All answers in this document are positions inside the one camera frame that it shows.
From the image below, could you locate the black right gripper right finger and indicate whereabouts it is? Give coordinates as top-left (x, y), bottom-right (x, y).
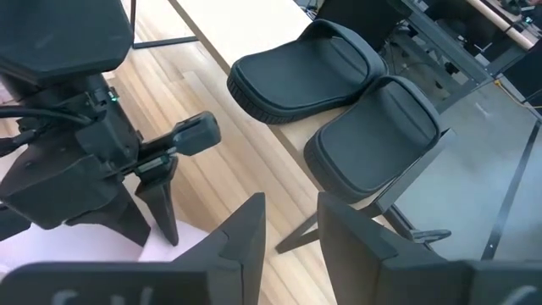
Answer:
top-left (317, 191), bottom-right (542, 305)

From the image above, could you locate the black rubber slide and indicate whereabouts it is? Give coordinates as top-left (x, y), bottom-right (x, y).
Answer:
top-left (302, 75), bottom-right (442, 205)
top-left (226, 18), bottom-right (390, 125)

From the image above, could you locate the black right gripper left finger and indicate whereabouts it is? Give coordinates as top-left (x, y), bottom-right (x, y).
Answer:
top-left (0, 192), bottom-right (267, 305)

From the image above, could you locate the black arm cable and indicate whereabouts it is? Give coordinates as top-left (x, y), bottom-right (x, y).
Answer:
top-left (0, 104), bottom-right (93, 158)

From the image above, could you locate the pink rubber slide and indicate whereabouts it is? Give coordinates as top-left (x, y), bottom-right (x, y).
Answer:
top-left (0, 146), bottom-right (211, 280)

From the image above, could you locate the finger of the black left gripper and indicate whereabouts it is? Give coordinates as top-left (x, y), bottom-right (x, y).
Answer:
top-left (0, 141), bottom-right (152, 248)
top-left (134, 155), bottom-right (180, 247)

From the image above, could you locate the metal clamp lever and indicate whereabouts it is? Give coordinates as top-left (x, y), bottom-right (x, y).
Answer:
top-left (406, 227), bottom-right (453, 246)

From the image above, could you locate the wooden background table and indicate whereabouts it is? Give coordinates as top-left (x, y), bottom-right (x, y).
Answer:
top-left (465, 0), bottom-right (539, 51)

